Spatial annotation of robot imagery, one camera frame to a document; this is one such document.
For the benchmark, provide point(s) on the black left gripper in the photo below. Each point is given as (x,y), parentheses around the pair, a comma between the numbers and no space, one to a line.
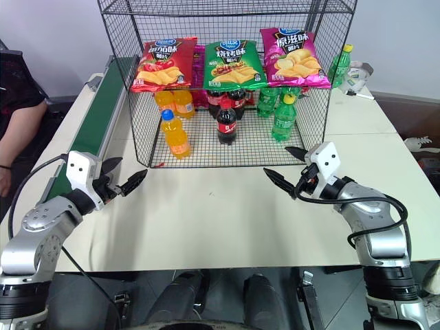
(107,188)

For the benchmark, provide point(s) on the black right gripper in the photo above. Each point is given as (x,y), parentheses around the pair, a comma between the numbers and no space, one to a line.
(308,182)

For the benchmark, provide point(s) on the person's bare forearm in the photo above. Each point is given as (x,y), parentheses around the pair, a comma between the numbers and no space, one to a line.
(24,127)

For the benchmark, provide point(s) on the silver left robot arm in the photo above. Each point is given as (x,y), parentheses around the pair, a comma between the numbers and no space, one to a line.
(38,233)

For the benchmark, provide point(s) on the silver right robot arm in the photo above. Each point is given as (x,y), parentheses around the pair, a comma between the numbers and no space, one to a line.
(378,223)

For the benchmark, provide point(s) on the green conveyor belt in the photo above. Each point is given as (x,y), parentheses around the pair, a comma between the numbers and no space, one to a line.
(99,113)

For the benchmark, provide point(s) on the person's hand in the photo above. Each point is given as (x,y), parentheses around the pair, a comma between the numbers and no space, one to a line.
(4,182)

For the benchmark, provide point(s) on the small red scrap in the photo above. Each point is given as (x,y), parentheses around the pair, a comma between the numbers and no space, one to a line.
(157,165)

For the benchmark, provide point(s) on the green soda bottle yellow cap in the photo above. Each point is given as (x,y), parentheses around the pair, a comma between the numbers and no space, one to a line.
(283,120)
(340,67)
(291,91)
(268,103)

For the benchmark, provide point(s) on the orange soda bottle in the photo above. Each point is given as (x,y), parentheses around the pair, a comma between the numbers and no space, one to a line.
(163,101)
(176,137)
(185,103)

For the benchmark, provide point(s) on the cola bottle red cap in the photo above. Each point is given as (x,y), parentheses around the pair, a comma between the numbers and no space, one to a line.
(238,101)
(214,101)
(227,125)

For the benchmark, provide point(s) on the white marker pen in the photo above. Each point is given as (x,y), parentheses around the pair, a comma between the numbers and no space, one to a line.
(361,95)

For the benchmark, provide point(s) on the purple potato chips bag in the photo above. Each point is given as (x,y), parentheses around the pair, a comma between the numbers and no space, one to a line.
(295,58)

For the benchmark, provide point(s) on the grey white tape dispenser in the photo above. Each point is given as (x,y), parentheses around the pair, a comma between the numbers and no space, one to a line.
(357,77)

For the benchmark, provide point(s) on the red potato chips bag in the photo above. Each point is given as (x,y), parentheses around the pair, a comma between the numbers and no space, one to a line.
(161,65)

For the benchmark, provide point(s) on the green potato chips bag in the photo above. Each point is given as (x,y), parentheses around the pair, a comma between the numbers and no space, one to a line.
(232,65)

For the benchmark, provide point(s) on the white toothed plastic object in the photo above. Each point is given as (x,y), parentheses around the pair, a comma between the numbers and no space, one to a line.
(421,143)

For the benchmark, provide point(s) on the person in black shirt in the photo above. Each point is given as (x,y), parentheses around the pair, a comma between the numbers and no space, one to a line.
(17,89)

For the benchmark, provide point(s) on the dark rounded shape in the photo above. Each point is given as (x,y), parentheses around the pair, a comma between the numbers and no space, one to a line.
(182,299)
(268,302)

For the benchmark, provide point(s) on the dark red object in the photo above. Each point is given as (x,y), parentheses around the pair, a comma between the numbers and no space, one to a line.
(429,175)

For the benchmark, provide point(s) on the white rounded object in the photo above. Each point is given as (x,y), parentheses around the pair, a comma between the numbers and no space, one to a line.
(432,278)

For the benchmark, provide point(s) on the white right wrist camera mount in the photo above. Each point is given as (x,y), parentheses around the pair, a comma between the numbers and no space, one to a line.
(326,161)

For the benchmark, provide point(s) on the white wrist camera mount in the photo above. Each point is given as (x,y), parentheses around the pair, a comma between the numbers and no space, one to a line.
(79,168)
(326,161)

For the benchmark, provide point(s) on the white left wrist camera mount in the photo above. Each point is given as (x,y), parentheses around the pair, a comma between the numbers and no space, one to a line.
(79,168)

